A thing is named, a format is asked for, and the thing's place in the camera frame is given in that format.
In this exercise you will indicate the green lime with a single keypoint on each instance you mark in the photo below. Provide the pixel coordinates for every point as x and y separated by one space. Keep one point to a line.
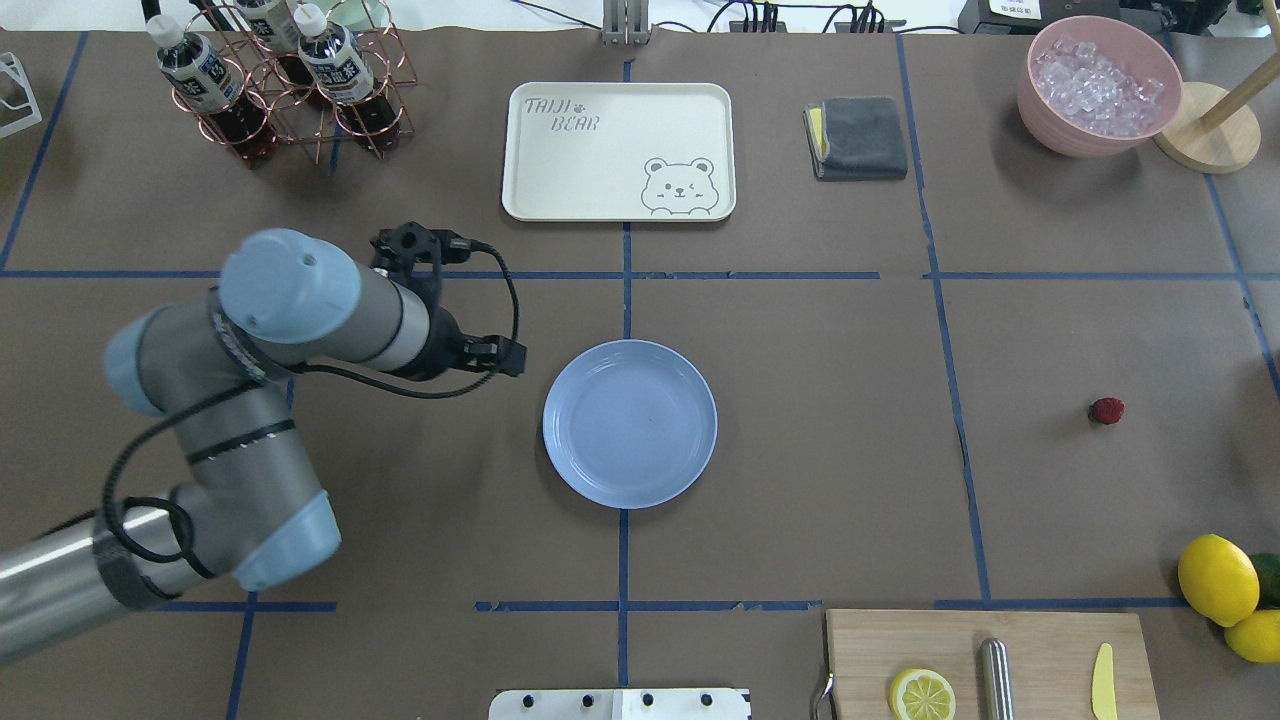
1266 565

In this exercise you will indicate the grey folded cloth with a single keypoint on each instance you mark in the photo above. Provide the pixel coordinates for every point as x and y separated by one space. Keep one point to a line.
856 139

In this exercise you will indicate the white wire cup rack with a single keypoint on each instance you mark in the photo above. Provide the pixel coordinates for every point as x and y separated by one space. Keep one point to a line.
19 104

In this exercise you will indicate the pink bowl of ice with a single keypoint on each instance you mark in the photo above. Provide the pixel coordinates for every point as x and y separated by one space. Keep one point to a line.
1093 86

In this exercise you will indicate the copper wire bottle rack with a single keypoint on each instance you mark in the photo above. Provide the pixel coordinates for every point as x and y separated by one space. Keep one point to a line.
297 123

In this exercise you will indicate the tea bottle back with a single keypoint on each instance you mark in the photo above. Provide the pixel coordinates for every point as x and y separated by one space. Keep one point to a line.
273 26

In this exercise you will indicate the tea bottle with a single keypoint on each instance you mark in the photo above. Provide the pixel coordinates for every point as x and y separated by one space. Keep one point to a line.
273 26
334 59
212 89

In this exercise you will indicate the yellow plastic knife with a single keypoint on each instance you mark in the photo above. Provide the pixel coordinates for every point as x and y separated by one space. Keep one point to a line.
1103 690

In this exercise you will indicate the red strawberry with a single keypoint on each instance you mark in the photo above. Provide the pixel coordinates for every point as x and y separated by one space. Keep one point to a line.
1106 411

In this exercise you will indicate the large yellow lemon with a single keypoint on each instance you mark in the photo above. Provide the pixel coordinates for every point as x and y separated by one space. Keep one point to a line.
1218 580

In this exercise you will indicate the half lemon slice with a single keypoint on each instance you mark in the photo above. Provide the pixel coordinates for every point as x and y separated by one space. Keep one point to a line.
920 693

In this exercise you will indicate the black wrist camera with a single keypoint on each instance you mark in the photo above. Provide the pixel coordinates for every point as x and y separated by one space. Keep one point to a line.
413 255

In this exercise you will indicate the tea bottle left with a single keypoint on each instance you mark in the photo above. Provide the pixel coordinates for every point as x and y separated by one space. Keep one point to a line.
212 89

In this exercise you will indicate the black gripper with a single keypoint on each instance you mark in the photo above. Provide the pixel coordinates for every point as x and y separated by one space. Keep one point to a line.
446 343

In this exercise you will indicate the wooden round stand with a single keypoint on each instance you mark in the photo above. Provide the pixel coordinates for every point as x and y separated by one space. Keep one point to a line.
1214 131

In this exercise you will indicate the small yellow lemon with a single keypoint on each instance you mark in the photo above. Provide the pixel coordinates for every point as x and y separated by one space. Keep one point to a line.
1256 638

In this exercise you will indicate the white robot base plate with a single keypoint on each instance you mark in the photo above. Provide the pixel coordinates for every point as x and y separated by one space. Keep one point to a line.
623 703

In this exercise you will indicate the cream bear tray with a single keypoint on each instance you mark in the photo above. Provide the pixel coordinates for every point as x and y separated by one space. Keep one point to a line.
619 152

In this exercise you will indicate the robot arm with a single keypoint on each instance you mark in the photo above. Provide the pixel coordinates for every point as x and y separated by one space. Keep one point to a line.
221 483

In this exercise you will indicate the blue plate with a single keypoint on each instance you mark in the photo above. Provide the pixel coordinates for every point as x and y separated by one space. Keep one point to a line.
630 424

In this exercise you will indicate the wooden cutting board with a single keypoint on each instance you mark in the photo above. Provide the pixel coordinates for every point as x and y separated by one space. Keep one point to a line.
1051 659

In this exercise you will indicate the tea bottle right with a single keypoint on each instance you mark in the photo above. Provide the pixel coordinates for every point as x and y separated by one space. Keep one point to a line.
334 59

